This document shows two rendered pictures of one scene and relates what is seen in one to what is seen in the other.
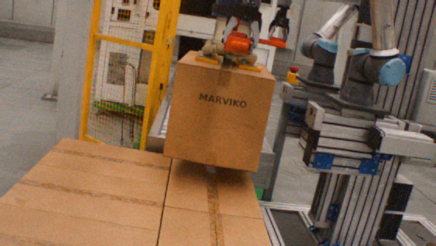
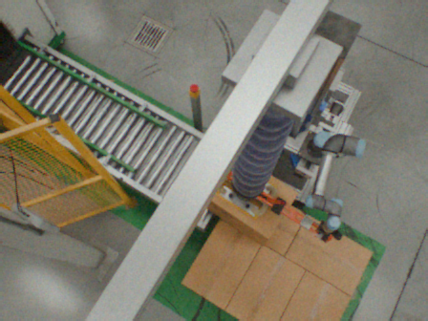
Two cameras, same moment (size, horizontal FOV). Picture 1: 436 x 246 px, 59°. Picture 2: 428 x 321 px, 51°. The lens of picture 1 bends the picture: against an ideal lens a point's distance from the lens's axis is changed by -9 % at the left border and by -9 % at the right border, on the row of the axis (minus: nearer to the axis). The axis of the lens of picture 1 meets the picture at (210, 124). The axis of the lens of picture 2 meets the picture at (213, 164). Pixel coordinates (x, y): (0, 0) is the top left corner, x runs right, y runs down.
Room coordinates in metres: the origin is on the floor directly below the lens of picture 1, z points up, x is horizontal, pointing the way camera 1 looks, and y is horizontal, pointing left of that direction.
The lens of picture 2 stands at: (1.71, 0.70, 4.20)
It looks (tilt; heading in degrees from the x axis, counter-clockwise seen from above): 73 degrees down; 307
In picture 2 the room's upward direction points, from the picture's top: 2 degrees counter-clockwise
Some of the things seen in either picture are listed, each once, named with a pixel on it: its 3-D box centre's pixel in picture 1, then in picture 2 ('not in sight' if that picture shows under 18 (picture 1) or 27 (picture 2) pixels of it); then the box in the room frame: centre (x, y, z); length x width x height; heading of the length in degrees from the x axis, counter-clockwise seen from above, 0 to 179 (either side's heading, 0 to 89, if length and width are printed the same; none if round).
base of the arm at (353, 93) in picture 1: (358, 90); (318, 146); (1.71, -0.60, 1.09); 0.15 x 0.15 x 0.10
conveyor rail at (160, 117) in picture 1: (166, 106); (88, 158); (3.28, 0.38, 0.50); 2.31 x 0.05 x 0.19; 4
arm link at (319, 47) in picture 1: (325, 51); not in sight; (2.21, -0.54, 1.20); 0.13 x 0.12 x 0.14; 22
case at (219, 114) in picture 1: (219, 103); (246, 198); (1.94, -0.02, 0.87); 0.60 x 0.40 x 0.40; 0
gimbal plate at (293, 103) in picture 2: not in sight; (282, 64); (1.96, -0.05, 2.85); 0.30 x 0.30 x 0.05; 4
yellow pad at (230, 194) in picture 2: (207, 54); (239, 201); (1.96, 0.07, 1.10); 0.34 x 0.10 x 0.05; 2
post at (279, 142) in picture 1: (279, 144); (197, 115); (2.75, -0.49, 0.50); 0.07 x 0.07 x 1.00; 4
